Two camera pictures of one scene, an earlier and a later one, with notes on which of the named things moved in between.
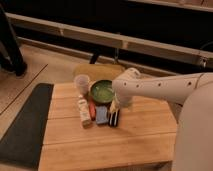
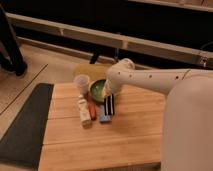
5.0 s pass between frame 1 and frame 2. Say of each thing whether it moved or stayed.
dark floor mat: stayed
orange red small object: stayed
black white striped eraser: moved
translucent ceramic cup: stayed
